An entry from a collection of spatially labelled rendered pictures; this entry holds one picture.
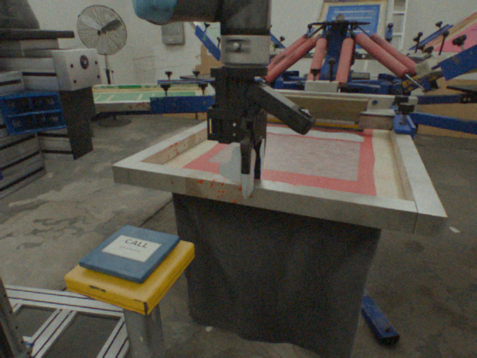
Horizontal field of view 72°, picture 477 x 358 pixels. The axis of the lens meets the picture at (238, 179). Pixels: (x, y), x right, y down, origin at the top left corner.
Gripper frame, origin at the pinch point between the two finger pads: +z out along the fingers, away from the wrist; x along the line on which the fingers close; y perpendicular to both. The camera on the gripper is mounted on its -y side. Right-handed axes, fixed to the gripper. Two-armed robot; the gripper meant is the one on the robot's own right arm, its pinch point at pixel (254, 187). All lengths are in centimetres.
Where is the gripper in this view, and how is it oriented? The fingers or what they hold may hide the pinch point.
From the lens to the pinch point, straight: 57.3
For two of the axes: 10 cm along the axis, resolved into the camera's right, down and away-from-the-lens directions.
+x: -3.5, 3.5, -8.7
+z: -0.1, 9.2, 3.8
